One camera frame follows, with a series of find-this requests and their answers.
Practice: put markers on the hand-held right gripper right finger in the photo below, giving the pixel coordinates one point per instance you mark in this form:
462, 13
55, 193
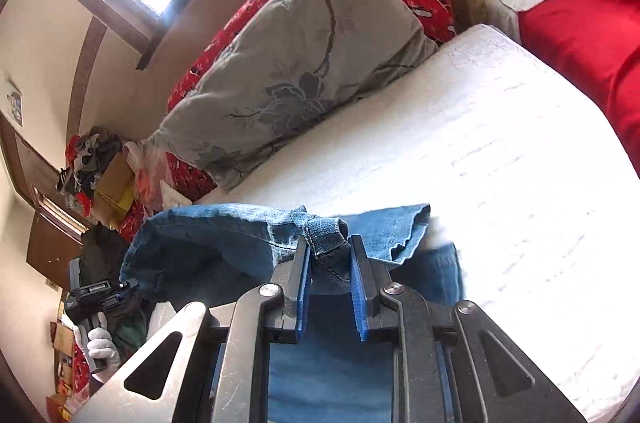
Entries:
358, 298

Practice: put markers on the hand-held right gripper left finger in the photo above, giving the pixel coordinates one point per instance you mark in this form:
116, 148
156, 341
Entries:
300, 298

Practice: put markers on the blue denim pants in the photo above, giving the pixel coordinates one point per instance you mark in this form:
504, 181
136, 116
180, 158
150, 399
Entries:
200, 243

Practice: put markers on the person's left hand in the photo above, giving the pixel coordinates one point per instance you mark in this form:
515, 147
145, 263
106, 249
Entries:
102, 345

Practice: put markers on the black jacket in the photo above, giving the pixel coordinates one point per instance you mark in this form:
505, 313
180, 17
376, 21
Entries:
102, 248

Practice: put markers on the green cloth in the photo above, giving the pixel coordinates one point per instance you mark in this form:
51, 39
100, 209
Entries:
132, 328

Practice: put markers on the brown wooden door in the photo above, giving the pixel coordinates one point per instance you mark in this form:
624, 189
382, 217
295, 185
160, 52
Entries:
45, 233

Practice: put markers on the cardboard box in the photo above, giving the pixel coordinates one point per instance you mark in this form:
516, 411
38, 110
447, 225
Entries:
115, 183

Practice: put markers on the orange plastic bag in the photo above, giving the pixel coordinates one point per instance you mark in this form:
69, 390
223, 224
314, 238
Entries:
150, 178

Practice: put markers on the pile of mixed clothes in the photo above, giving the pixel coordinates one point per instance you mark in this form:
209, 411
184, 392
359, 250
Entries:
90, 153

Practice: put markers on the white quilted mattress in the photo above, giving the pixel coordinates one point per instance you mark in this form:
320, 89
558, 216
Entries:
475, 128

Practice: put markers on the grey floral pillow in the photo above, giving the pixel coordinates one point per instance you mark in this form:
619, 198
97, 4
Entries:
300, 53

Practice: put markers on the plain red cloth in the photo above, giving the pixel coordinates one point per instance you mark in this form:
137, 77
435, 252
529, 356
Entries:
590, 33

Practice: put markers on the wall poster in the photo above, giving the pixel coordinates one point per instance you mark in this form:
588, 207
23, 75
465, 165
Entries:
14, 100

